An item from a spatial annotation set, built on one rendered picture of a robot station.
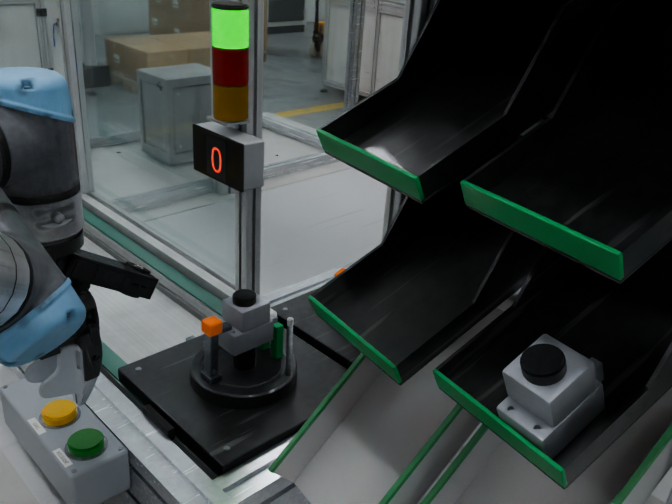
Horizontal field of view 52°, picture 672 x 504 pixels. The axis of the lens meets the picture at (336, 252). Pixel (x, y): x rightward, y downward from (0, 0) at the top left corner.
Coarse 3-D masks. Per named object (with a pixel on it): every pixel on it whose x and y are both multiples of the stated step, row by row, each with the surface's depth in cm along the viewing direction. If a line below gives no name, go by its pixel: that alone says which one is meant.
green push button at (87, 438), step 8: (80, 432) 81; (88, 432) 81; (96, 432) 81; (72, 440) 80; (80, 440) 80; (88, 440) 80; (96, 440) 80; (72, 448) 79; (80, 448) 79; (88, 448) 79; (96, 448) 79; (80, 456) 79; (88, 456) 79
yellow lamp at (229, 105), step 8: (216, 88) 96; (224, 88) 96; (232, 88) 96; (240, 88) 96; (216, 96) 97; (224, 96) 96; (232, 96) 96; (240, 96) 97; (216, 104) 97; (224, 104) 97; (232, 104) 97; (240, 104) 97; (216, 112) 98; (224, 112) 97; (232, 112) 97; (240, 112) 98; (224, 120) 98; (232, 120) 98; (240, 120) 98
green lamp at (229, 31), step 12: (216, 12) 92; (228, 12) 91; (240, 12) 92; (216, 24) 93; (228, 24) 92; (240, 24) 93; (216, 36) 93; (228, 36) 93; (240, 36) 93; (228, 48) 93; (240, 48) 94
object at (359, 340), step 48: (384, 240) 67; (432, 240) 69; (480, 240) 67; (528, 240) 59; (336, 288) 66; (384, 288) 66; (432, 288) 64; (480, 288) 58; (384, 336) 61; (432, 336) 57
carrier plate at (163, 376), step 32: (160, 352) 97; (192, 352) 97; (320, 352) 99; (128, 384) 92; (160, 384) 90; (320, 384) 92; (192, 416) 85; (224, 416) 85; (256, 416) 86; (288, 416) 86; (192, 448) 82; (224, 448) 80; (256, 448) 81
